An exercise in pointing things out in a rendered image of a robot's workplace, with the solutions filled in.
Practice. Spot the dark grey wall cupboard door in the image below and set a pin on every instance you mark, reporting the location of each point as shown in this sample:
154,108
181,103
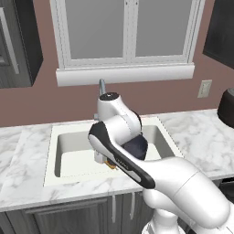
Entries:
15,45

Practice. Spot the grey sink tap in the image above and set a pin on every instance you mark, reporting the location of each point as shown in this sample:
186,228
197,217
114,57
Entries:
102,85

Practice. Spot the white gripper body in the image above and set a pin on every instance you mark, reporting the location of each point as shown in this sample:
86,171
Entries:
99,156

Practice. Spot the white window sill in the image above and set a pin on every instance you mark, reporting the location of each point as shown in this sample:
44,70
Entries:
125,74

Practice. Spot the white wall socket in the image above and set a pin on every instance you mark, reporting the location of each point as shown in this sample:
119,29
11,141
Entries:
204,88

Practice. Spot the white window frame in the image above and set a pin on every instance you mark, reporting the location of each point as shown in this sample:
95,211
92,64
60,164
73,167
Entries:
129,29

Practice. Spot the dark brown pot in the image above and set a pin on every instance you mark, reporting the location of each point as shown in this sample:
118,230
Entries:
228,108

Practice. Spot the white sink basin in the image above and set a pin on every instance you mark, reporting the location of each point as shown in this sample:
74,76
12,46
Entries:
76,158

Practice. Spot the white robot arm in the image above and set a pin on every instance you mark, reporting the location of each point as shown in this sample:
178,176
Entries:
182,179

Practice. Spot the black appliance front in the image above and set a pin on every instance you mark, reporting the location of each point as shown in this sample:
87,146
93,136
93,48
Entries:
228,190

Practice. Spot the black wall cupboard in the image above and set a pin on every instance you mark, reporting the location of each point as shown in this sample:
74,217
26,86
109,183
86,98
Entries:
221,30

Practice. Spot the small orange brown object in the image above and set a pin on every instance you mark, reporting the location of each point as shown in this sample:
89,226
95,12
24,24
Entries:
111,165

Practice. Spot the grey base cupboard door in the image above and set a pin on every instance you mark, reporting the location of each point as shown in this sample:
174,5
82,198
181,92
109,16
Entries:
141,216
70,219

